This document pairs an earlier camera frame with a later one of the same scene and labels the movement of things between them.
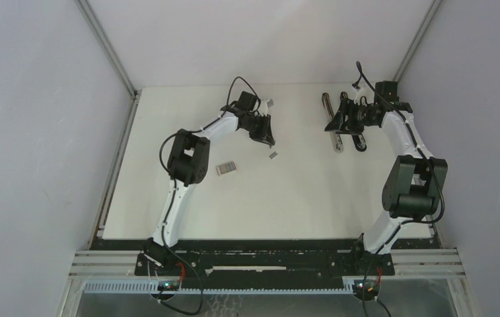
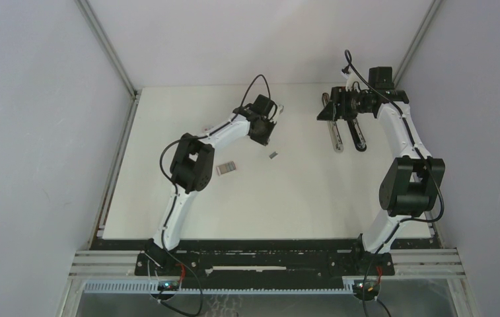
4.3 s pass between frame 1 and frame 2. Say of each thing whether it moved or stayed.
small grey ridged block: stayed
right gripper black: moved
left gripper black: stayed
